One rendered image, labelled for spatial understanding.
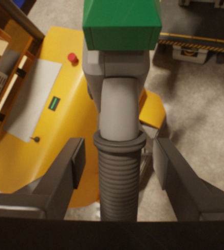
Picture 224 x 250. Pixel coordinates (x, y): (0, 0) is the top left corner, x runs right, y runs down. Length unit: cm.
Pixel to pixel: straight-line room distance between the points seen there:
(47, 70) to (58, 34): 19
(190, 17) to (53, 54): 106
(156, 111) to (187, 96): 47
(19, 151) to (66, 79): 37
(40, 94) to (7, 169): 36
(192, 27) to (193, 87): 46
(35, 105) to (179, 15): 123
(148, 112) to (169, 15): 80
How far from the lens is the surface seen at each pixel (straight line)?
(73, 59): 78
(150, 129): 122
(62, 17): 253
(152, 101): 120
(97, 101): 17
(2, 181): 91
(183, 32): 149
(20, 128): 86
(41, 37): 99
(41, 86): 85
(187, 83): 164
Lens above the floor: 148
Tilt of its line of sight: 69 degrees down
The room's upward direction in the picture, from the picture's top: 55 degrees counter-clockwise
